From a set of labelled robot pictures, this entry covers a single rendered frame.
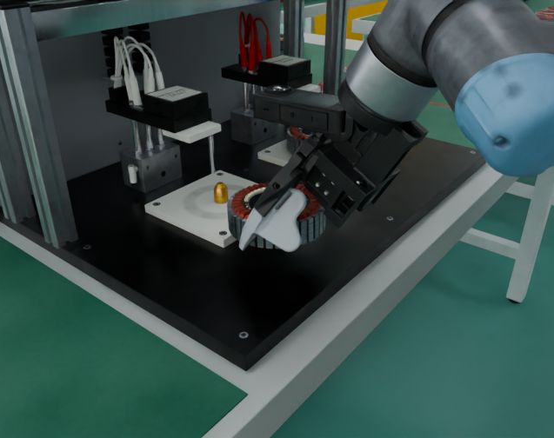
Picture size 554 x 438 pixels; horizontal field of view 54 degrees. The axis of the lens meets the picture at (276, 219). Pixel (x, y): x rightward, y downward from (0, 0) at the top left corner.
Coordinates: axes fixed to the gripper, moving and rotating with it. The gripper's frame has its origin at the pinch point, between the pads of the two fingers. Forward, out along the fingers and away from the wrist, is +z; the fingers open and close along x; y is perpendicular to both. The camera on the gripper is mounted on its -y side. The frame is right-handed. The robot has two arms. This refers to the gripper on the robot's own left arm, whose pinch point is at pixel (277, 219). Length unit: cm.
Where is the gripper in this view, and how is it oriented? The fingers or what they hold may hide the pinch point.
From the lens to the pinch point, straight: 62.4
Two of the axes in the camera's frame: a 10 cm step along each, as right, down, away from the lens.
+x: 6.2, -3.8, 6.9
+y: 6.8, 6.9, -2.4
